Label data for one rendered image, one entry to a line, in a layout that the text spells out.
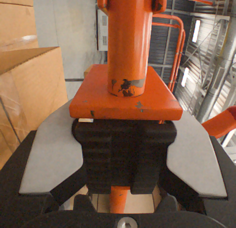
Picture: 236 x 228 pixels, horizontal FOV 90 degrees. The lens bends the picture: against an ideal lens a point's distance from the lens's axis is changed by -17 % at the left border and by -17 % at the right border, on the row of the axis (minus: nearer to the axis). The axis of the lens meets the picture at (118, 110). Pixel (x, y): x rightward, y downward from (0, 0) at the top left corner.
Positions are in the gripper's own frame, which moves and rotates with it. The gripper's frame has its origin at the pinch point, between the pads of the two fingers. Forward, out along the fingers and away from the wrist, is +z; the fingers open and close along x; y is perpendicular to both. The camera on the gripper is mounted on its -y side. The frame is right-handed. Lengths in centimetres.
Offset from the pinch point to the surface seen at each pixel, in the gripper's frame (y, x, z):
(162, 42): 85, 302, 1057
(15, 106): 2.6, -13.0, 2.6
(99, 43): 78, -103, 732
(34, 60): -1.3, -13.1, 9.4
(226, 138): 152, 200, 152
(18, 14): -15, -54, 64
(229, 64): 72, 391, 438
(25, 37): -2, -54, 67
